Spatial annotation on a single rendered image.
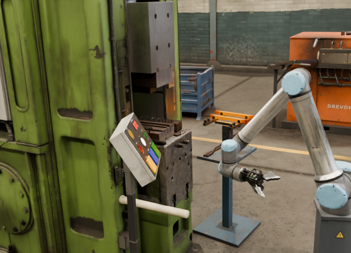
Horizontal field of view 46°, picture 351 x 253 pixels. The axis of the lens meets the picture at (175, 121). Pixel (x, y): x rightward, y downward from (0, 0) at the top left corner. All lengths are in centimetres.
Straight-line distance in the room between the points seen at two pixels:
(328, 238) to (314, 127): 69
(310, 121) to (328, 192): 37
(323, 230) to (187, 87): 415
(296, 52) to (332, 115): 96
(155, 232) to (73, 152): 76
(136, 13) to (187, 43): 840
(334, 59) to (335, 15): 424
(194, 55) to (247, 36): 150
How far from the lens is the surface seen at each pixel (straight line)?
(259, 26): 1005
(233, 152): 240
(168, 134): 265
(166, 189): 261
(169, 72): 259
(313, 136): 219
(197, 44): 1065
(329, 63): 554
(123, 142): 191
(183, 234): 306
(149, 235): 287
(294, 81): 214
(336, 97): 576
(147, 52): 240
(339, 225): 251
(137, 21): 241
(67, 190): 274
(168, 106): 291
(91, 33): 229
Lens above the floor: 177
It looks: 16 degrees down
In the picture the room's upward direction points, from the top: 2 degrees counter-clockwise
